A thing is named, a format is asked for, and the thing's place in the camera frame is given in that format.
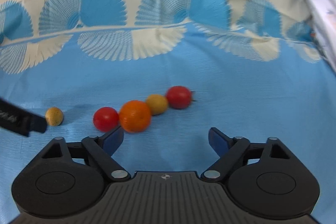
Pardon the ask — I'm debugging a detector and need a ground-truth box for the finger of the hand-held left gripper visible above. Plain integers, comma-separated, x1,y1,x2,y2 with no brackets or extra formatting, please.
0,98,48,137

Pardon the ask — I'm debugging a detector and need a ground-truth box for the yellow-brown longan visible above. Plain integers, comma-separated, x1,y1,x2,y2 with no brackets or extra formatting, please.
45,107,64,126
146,94,169,116

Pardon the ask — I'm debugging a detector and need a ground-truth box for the red cherry tomato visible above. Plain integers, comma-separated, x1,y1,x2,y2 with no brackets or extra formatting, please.
93,107,119,132
166,86,193,109

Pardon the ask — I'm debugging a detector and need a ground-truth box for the small orange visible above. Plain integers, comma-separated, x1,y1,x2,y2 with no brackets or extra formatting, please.
119,100,152,133

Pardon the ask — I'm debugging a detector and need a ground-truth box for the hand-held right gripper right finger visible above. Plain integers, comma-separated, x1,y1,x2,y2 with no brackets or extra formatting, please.
201,127,292,182

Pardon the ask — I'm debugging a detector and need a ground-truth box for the blue fan-print bed sheet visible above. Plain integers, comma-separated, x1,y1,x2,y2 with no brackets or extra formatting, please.
0,0,336,224

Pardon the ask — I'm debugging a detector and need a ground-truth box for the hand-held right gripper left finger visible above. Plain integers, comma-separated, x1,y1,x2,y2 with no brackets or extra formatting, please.
42,126,132,182

